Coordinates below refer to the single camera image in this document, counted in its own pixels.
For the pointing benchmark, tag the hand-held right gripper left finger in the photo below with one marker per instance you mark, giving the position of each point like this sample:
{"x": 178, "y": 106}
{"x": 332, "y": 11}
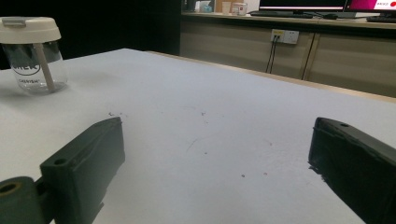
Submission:
{"x": 84, "y": 168}

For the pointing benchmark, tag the white container with red label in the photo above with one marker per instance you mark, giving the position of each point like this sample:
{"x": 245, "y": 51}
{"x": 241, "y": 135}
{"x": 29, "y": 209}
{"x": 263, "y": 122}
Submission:
{"x": 239, "y": 8}

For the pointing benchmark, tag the long beige cabinet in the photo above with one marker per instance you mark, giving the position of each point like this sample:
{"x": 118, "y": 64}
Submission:
{"x": 348, "y": 56}

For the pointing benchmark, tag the black keyboard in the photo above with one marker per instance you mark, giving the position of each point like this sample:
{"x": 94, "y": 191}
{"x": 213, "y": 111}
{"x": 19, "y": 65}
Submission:
{"x": 280, "y": 14}
{"x": 381, "y": 19}

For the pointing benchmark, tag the black curtain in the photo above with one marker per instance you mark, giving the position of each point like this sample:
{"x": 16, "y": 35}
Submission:
{"x": 118, "y": 25}

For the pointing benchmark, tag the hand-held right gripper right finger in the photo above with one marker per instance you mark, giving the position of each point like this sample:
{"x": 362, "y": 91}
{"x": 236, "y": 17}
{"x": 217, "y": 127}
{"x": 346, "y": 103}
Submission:
{"x": 358, "y": 165}

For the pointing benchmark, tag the black computer monitor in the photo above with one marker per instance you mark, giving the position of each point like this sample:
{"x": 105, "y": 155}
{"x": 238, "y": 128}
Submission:
{"x": 302, "y": 3}

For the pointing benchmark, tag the white table cover sheet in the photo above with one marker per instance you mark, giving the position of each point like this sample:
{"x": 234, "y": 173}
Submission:
{"x": 199, "y": 105}

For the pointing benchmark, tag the clear cup with white lid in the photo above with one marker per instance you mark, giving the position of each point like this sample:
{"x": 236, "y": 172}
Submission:
{"x": 29, "y": 31}

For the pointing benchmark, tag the black computer mouse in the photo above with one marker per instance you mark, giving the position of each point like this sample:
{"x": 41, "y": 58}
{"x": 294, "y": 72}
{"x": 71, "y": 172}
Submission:
{"x": 330, "y": 16}

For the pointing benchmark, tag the monitor with pink screen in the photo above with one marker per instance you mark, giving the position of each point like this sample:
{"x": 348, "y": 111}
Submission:
{"x": 370, "y": 4}

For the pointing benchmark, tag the white wall socket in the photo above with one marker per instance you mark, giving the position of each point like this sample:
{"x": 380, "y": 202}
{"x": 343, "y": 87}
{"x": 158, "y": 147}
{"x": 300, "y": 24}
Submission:
{"x": 288, "y": 36}

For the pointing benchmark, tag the white paper cup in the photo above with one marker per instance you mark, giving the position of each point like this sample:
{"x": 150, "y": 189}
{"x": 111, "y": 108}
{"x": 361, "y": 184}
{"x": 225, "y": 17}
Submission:
{"x": 226, "y": 7}

